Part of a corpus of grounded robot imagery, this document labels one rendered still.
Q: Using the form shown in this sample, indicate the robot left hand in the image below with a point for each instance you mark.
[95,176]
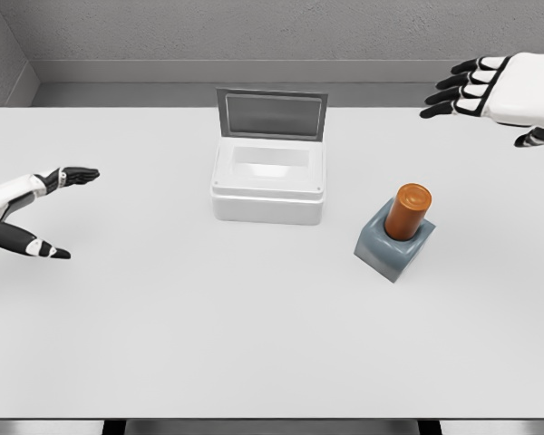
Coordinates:
[9,190]

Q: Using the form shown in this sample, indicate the grey hinged box lid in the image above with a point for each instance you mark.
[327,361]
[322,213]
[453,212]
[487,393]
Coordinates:
[272,113]

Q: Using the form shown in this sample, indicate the orange cylinder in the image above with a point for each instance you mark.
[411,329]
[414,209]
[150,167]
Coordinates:
[407,210]

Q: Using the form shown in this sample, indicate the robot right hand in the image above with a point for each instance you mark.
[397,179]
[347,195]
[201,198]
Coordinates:
[521,90]

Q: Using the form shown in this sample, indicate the grey block holder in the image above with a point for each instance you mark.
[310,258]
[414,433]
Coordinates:
[390,254]

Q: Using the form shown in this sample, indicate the white open box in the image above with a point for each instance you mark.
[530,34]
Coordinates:
[267,186]

